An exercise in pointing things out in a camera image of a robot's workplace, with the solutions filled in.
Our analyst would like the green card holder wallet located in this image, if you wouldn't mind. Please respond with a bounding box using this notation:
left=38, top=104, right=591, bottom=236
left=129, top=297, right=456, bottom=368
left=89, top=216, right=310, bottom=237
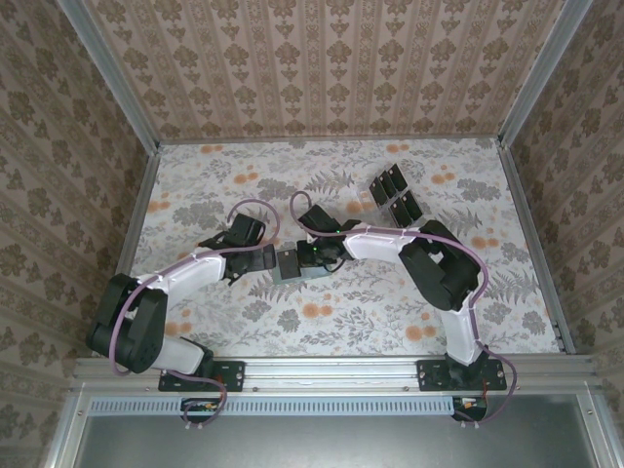
left=270, top=247, right=332, bottom=287

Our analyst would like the black connector board with wires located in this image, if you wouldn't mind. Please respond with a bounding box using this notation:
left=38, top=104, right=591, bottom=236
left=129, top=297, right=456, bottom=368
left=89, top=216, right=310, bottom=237
left=179, top=397, right=223, bottom=424
left=450, top=397, right=488, bottom=423

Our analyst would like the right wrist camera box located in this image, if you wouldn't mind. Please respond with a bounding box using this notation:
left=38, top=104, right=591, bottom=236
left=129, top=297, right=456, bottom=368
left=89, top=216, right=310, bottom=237
left=295, top=205, right=343, bottom=238

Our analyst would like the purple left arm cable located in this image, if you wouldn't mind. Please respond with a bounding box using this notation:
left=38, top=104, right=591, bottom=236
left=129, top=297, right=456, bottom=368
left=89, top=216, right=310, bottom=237
left=110, top=198, right=282, bottom=431

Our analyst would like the aluminium side frame rail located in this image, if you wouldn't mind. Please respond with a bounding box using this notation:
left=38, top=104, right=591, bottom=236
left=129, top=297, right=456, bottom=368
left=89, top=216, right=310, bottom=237
left=497, top=142, right=575, bottom=356
left=92, top=143, right=162, bottom=360

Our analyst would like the aluminium thin frame rail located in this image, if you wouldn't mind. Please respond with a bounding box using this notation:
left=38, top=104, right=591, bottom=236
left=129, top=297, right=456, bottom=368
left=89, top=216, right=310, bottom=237
left=158, top=136, right=503, bottom=146

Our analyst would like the aluminium frame post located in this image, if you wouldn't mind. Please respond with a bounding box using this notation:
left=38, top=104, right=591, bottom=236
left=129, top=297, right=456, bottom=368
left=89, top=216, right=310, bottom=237
left=497, top=0, right=597, bottom=150
left=57, top=0, right=162, bottom=152

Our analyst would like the floral patterned table cover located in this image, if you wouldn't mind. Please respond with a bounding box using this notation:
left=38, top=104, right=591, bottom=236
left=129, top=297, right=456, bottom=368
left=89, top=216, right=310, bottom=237
left=104, top=138, right=566, bottom=358

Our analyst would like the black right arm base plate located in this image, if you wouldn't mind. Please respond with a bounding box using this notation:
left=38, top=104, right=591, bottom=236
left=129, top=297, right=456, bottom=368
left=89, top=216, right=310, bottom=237
left=416, top=359, right=508, bottom=394

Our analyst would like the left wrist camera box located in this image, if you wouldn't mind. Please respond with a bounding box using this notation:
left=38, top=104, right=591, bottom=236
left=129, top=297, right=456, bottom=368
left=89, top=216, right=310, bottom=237
left=227, top=213, right=268, bottom=246

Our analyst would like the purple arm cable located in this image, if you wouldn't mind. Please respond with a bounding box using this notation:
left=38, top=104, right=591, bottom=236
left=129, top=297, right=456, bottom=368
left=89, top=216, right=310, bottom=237
left=110, top=198, right=282, bottom=431
left=290, top=190, right=521, bottom=431

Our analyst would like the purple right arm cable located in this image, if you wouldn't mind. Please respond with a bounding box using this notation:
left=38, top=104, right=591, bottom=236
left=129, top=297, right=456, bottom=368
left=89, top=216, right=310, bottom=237
left=290, top=190, right=521, bottom=431

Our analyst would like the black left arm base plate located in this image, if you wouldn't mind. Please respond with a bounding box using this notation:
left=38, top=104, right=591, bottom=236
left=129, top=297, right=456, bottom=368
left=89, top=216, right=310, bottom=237
left=158, top=359, right=246, bottom=394

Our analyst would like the white slotted cable duct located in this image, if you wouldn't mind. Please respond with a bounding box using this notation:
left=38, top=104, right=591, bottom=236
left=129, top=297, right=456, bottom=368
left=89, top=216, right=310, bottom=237
left=90, top=395, right=459, bottom=418

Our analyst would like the aluminium frame bar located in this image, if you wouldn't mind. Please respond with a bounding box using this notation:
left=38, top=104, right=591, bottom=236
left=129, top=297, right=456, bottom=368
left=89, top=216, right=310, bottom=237
left=577, top=394, right=618, bottom=468
left=41, top=394, right=94, bottom=468

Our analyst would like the aluminium mounting rail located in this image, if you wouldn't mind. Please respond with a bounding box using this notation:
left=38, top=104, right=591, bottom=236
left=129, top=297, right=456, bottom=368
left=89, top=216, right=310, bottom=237
left=72, top=354, right=600, bottom=397

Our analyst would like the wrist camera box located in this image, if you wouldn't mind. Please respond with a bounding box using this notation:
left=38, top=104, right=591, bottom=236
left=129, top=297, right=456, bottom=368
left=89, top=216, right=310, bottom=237
left=295, top=205, right=343, bottom=238
left=227, top=213, right=268, bottom=246

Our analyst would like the grey sheet metal panel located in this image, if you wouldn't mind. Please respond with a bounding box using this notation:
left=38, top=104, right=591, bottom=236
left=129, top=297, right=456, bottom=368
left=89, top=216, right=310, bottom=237
left=72, top=395, right=604, bottom=468

